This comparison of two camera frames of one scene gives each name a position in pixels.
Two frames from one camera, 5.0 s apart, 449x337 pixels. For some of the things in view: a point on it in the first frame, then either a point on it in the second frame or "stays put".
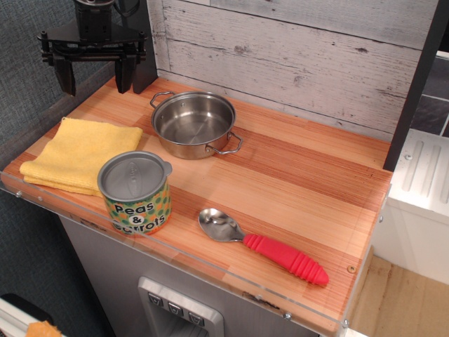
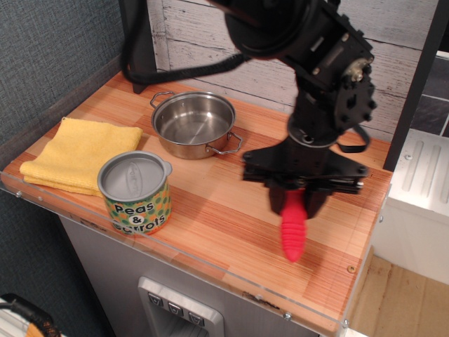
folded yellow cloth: [69, 159] stays put
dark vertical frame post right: [417, 86] stays put
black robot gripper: [93, 38] to [285, 165]
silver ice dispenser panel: [172, 313] stays put
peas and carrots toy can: [136, 193] stays put
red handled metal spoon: [220, 225] to [293, 222]
